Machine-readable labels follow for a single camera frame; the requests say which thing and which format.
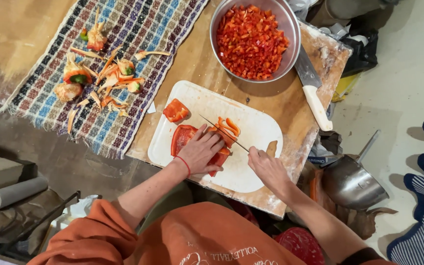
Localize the white plastic bag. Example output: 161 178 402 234
49 195 99 237

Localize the yellow container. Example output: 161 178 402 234
331 72 362 103

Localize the red string bracelet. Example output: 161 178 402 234
174 156 191 178

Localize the metal scoop with handle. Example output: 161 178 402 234
320 129 390 211

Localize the black plastic bag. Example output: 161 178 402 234
340 29 379 77

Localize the thin-bladed kitchen knife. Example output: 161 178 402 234
198 114 252 154

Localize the bunch of red pepper strips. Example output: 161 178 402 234
208 117 241 149

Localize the person's left hand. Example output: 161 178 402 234
177 124 226 176

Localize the small red pepper chunk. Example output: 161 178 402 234
163 98 191 123

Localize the heap of diced red pepper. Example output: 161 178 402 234
216 4 290 81

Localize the orange sweatshirt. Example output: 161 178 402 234
27 200 397 265

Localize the white-handled large knife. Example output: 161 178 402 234
294 44 333 132

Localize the pile of pepper scraps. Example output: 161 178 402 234
53 6 172 134

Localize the round metal bowl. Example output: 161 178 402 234
209 0 302 84

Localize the large floured wooden board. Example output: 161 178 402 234
125 0 353 220

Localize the person's right hand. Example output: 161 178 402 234
248 146 292 193

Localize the checkered woven cloth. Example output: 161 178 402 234
0 0 210 160

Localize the black metal rod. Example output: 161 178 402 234
0 190 81 255

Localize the white plastic cutting board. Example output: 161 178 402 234
147 80 284 194

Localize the crumpled printed plastic bag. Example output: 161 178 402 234
307 130 344 169

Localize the large red pepper piece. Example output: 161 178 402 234
170 124 232 177

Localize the red patterned plastic bag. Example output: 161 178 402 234
274 227 325 265

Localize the grey cardboard roll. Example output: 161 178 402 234
0 175 49 213

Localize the brown paper bag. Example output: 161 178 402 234
336 205 399 240

